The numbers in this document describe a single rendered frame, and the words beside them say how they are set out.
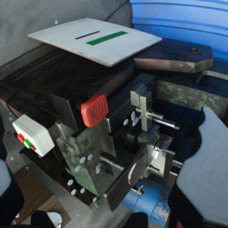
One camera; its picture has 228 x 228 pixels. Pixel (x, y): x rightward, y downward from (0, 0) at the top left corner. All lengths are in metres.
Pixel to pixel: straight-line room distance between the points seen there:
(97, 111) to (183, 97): 0.45
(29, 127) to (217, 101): 0.64
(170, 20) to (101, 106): 1.37
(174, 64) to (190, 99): 0.16
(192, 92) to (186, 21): 1.00
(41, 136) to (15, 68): 0.64
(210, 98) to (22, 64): 0.94
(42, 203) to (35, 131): 0.67
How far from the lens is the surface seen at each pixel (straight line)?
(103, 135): 0.62
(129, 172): 0.63
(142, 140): 0.68
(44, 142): 0.51
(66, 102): 0.42
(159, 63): 0.80
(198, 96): 0.74
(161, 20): 1.72
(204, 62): 0.83
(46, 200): 1.11
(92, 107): 0.38
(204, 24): 1.61
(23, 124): 0.55
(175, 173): 0.62
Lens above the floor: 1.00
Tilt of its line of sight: 32 degrees down
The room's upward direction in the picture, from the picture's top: 110 degrees clockwise
